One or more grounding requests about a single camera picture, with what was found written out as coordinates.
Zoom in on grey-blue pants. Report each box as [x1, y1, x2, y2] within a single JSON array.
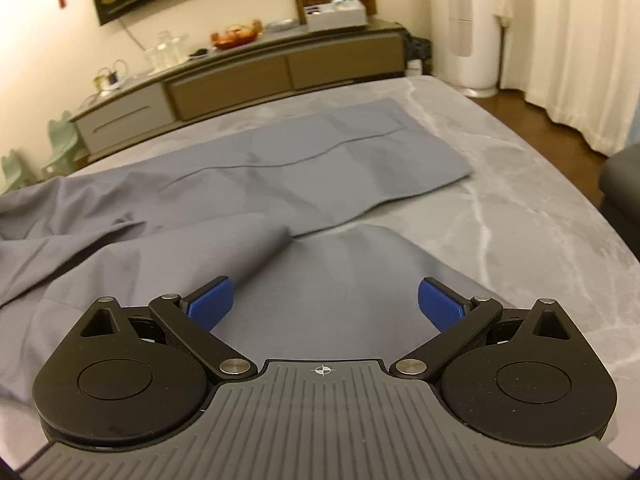
[[0, 97, 516, 411]]

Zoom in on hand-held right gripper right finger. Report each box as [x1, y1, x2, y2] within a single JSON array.
[[390, 276, 573, 378]]

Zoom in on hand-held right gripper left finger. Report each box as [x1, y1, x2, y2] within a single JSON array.
[[75, 276, 259, 381]]

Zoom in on white wall cable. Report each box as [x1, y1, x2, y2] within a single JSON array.
[[117, 17, 151, 53]]

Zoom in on black bag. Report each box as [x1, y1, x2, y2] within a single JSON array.
[[402, 32, 432, 63]]

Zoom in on glass cups with handles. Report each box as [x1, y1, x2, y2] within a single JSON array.
[[92, 60, 133, 92]]

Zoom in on cluster of clear glass jars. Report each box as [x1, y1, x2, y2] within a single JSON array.
[[142, 30, 191, 68]]

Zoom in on green frog stool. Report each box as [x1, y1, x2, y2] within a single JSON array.
[[47, 110, 88, 176], [0, 149, 38, 196]]

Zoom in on low grey-brown TV cabinet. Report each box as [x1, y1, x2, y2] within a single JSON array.
[[69, 19, 406, 163]]

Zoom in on cream curtain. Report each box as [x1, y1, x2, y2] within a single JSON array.
[[430, 0, 640, 156]]

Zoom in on red fruit plate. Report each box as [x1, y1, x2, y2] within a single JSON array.
[[210, 20, 263, 51]]

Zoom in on upholstered chair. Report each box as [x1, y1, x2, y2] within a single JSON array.
[[597, 142, 640, 241]]

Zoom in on white storage box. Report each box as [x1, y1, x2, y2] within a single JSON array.
[[305, 0, 371, 33]]

